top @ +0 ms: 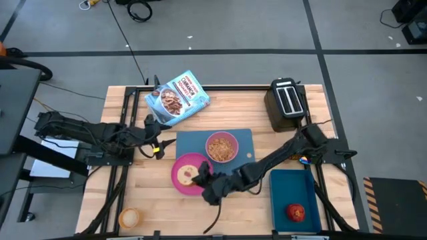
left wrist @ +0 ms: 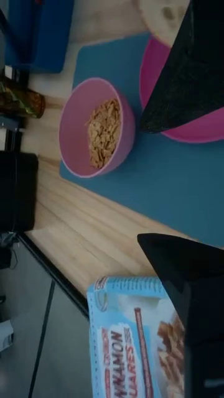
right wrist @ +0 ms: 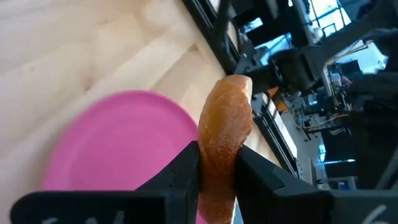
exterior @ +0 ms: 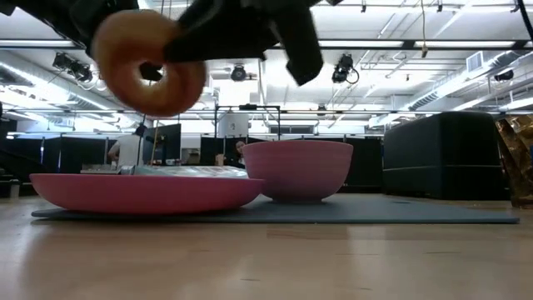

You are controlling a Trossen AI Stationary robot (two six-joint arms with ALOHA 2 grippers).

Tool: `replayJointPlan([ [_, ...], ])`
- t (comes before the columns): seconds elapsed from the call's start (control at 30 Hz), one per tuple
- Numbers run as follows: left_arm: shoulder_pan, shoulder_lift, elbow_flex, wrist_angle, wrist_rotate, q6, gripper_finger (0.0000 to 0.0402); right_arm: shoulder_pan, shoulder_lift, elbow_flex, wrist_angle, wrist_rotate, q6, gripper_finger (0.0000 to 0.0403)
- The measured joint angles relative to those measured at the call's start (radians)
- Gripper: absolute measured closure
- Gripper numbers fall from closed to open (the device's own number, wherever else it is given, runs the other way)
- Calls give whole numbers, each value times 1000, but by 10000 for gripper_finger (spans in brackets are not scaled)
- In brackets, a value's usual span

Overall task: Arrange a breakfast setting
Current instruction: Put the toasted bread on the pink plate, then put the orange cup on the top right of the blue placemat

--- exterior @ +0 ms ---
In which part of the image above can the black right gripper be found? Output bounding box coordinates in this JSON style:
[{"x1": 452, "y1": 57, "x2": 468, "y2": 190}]
[{"x1": 164, "y1": 0, "x2": 346, "y2": 87}]

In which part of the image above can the person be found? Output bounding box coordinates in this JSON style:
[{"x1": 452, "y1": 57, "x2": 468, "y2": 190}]
[
  {"x1": 232, "y1": 140, "x2": 248, "y2": 168},
  {"x1": 107, "y1": 123, "x2": 147, "y2": 168}
]

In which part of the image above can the pink plate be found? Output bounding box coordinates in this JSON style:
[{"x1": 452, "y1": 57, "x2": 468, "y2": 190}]
[{"x1": 28, "y1": 172, "x2": 266, "y2": 216}]

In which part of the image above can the brown bagel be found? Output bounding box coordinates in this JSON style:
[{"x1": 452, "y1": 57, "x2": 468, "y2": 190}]
[{"x1": 92, "y1": 8, "x2": 207, "y2": 118}]

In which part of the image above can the blue placemat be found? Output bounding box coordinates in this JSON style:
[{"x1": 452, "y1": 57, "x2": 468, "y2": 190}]
[{"x1": 31, "y1": 193, "x2": 521, "y2": 225}]

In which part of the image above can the pink bowl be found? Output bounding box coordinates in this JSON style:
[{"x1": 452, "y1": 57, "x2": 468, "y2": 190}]
[{"x1": 242, "y1": 140, "x2": 354, "y2": 204}]

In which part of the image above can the black monitor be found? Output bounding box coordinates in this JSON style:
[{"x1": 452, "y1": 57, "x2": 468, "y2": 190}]
[{"x1": 143, "y1": 123, "x2": 182, "y2": 166}]

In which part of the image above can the black ceiling spotlight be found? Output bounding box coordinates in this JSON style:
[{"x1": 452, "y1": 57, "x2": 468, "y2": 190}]
[
  {"x1": 230, "y1": 64, "x2": 248, "y2": 83},
  {"x1": 331, "y1": 52, "x2": 360, "y2": 85},
  {"x1": 52, "y1": 52, "x2": 95, "y2": 83}
]

